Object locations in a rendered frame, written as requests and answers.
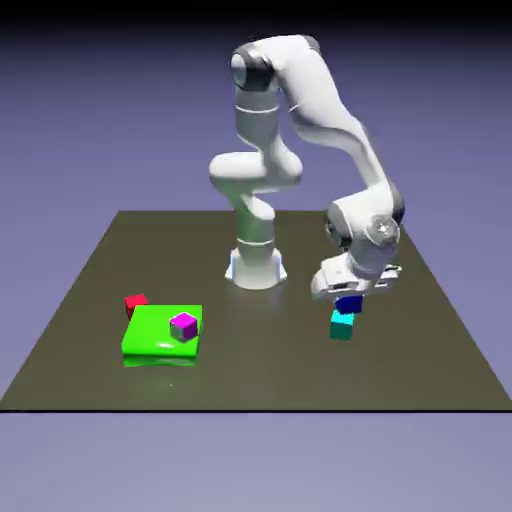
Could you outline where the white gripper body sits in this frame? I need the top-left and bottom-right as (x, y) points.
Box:
(310, 255), (403, 302)

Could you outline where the small blue cube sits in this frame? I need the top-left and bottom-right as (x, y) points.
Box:
(334, 294), (364, 316)

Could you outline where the small cyan cube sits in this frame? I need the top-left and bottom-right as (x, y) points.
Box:
(329, 310), (356, 342)

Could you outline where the small magenta cube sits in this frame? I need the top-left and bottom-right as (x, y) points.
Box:
(168, 312), (200, 344)

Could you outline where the small red cube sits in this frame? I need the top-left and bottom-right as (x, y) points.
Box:
(123, 293), (150, 320)

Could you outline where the large green box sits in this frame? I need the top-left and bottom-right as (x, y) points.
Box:
(121, 304), (204, 358)

